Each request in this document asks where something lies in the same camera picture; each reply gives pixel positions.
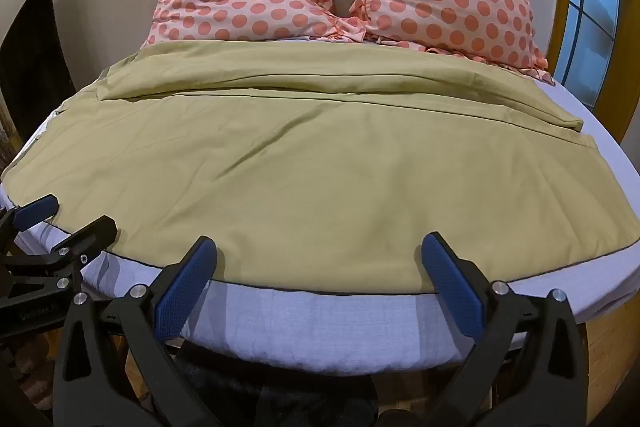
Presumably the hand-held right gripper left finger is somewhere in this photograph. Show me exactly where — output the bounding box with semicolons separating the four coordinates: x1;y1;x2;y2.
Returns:
52;235;221;427

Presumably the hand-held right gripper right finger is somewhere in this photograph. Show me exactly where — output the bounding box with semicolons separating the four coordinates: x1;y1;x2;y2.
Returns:
421;232;590;427

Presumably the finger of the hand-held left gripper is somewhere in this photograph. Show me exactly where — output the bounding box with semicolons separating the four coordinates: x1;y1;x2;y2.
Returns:
0;193;61;234
49;215;119;269

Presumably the olive yellow blanket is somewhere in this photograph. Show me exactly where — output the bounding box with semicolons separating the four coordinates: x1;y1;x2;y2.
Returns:
0;41;640;296

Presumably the bed with white sheet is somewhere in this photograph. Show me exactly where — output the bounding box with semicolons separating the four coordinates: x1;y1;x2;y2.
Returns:
0;34;640;377

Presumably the dark wooden door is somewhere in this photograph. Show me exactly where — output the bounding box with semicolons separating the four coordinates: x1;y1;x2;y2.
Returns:
0;0;77;168

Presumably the wooden bed frame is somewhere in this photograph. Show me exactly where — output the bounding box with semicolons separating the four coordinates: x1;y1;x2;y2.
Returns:
575;302;640;427

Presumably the window with yellow frame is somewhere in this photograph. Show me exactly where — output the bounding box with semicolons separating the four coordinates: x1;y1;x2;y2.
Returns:
470;0;632;144

